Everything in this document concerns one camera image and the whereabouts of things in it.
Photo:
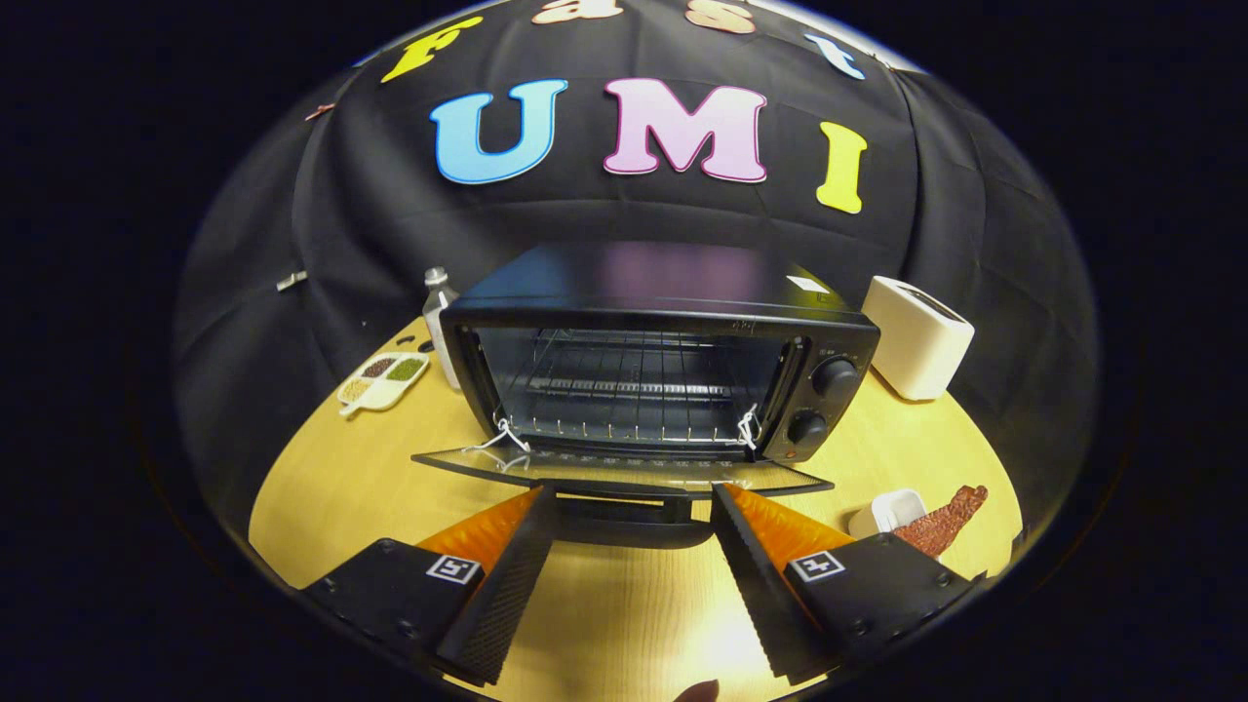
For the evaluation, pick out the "silver clip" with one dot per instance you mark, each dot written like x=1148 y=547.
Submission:
x=291 y=281

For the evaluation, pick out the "black toaster oven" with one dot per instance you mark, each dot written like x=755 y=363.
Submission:
x=643 y=278

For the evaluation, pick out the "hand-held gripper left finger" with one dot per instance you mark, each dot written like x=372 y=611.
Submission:
x=512 y=585

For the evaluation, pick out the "clear plastic bottle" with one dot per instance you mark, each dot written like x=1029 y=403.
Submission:
x=439 y=322

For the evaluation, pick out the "small white dish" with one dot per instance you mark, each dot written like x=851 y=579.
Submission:
x=889 y=512

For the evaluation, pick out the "cream white toaster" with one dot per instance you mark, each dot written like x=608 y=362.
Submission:
x=916 y=341

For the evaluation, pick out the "copper clip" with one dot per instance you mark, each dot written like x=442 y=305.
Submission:
x=320 y=111

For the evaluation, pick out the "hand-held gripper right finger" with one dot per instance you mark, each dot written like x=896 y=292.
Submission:
x=756 y=585

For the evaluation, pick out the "reddish brown meat strip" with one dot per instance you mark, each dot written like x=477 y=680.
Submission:
x=941 y=522

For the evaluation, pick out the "white divided seed tray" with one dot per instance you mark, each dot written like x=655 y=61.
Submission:
x=382 y=380

